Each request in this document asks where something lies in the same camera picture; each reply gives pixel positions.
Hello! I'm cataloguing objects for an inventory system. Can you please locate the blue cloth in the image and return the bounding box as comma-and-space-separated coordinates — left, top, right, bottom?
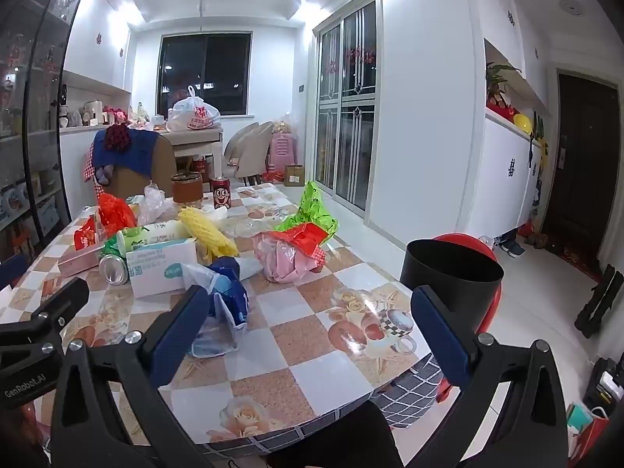
92, 127, 159, 176

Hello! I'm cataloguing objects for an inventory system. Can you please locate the crushed aluminium can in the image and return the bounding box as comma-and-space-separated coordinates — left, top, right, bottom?
99, 253, 131, 285

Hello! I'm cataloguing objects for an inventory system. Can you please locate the white plastic bag red print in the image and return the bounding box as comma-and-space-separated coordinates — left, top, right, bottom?
167, 85, 222, 132

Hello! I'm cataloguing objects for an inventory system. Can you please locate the orange-red plastic bag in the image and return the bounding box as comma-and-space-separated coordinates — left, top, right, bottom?
97, 192, 137, 235

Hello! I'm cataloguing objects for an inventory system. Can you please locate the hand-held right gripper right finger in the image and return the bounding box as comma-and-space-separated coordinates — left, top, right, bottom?
410, 285, 569, 468

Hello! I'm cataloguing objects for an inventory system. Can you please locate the green foil wrapper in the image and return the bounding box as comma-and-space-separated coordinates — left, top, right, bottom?
274, 181, 339, 239

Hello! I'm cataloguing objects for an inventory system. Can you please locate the sliding glass door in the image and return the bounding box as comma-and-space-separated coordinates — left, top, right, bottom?
312, 0, 381, 218

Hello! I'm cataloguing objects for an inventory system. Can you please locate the beige dining table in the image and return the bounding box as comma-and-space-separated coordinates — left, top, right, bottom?
166, 127, 224, 181

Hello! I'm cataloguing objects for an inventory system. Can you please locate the black equipment bag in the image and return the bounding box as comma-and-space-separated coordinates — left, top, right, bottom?
574, 263, 624, 339

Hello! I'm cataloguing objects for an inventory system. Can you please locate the yellow corn-like package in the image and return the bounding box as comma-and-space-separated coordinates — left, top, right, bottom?
178, 206, 239, 259

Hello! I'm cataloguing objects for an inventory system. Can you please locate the glass display cabinet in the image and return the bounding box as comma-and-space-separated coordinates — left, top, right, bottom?
0, 0, 89, 264

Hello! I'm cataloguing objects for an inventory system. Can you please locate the brown jar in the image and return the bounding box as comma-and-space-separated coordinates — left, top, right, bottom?
170, 172, 204, 204

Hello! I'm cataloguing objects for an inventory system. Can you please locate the blue plastic bag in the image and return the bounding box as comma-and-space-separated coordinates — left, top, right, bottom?
181, 256, 250, 359

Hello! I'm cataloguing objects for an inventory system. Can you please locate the potted plant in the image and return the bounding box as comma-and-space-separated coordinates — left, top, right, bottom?
486, 61, 522, 103

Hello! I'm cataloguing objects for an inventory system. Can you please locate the beige upholstered chair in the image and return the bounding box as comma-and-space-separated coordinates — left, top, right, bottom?
239, 121, 275, 187
223, 122, 259, 179

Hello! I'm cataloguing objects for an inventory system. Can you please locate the black yellow tool case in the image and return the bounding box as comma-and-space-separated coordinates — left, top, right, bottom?
585, 358, 624, 408

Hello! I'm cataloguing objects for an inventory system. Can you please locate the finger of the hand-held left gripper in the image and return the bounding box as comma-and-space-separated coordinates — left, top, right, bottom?
0, 277, 91, 352

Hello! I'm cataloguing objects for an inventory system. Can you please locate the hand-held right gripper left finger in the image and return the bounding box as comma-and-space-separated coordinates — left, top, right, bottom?
49, 284, 210, 468

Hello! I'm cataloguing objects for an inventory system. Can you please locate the red plastic stool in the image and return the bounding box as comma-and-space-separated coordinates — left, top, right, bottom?
431, 233, 502, 403

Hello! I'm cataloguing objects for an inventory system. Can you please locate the pink plastic bag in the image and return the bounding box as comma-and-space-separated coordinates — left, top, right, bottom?
252, 231, 325, 284

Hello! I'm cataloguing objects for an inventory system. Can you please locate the white cardboard box blue print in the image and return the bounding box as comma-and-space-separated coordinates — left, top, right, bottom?
128, 238, 198, 299

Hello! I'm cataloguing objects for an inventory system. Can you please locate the pink flat box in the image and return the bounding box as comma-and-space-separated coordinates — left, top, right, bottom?
57, 244, 105, 274

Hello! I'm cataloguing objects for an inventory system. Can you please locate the dark entrance door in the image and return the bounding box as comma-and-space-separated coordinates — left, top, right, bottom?
541, 73, 622, 274

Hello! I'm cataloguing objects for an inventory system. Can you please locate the clear plastic bag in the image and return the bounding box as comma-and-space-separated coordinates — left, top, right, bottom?
137, 183, 179, 225

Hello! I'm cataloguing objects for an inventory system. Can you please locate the black waste bin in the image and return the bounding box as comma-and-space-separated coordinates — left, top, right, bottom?
400, 239, 504, 337

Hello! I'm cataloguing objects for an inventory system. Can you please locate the dark window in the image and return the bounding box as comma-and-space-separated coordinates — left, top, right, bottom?
157, 30, 254, 117

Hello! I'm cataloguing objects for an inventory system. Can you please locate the stack of pink stools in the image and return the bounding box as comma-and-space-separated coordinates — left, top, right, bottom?
270, 131, 298, 167

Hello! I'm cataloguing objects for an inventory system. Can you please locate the red drink can face print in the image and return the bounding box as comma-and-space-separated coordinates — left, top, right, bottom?
211, 175, 231, 210

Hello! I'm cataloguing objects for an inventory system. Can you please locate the white shoe cabinet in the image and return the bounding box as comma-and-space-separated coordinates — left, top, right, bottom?
482, 39, 551, 239

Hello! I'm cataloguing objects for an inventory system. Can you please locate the dark red knitted cloth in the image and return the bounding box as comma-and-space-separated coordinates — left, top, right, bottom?
105, 123, 131, 153

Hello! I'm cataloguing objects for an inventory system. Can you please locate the pale green white bottle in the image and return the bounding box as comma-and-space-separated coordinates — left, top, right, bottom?
122, 221, 188, 254

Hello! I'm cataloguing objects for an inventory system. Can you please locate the red door mat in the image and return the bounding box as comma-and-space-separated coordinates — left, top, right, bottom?
556, 244, 603, 284

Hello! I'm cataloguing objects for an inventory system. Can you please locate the cardboard box with clothes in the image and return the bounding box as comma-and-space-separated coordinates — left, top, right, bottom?
92, 129, 175, 200

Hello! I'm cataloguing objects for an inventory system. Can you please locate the red checked cloth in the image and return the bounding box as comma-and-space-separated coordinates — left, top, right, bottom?
83, 149, 105, 186

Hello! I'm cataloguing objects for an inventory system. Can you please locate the red snack packet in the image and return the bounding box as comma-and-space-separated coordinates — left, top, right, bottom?
74, 217, 105, 252

